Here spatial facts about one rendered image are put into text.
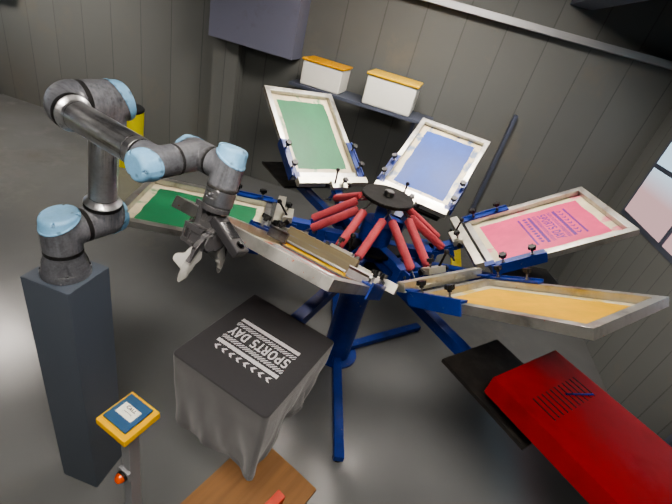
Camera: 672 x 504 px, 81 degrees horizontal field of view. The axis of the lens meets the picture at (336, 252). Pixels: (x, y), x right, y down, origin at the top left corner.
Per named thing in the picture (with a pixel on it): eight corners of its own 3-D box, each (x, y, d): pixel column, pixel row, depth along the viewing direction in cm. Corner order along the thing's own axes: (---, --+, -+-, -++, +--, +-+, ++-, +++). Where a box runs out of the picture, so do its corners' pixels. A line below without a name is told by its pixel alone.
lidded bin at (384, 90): (414, 111, 422) (423, 82, 407) (410, 118, 384) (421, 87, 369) (366, 96, 427) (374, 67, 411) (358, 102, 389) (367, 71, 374)
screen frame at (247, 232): (327, 292, 106) (333, 279, 106) (170, 205, 124) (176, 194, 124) (378, 297, 181) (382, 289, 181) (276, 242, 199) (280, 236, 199)
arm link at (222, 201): (242, 195, 101) (221, 194, 94) (237, 212, 102) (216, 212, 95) (220, 184, 103) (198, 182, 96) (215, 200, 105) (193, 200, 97)
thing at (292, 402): (254, 480, 158) (270, 415, 136) (247, 474, 159) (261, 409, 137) (314, 402, 195) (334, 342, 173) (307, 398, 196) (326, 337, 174)
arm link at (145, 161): (15, 72, 98) (145, 149, 82) (62, 72, 107) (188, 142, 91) (23, 118, 104) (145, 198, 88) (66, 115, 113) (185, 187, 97)
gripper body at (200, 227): (199, 238, 108) (211, 197, 105) (223, 252, 105) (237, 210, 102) (178, 241, 101) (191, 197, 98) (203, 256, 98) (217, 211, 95)
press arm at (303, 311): (242, 383, 155) (244, 373, 152) (230, 375, 157) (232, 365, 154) (370, 261, 254) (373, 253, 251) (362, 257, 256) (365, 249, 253)
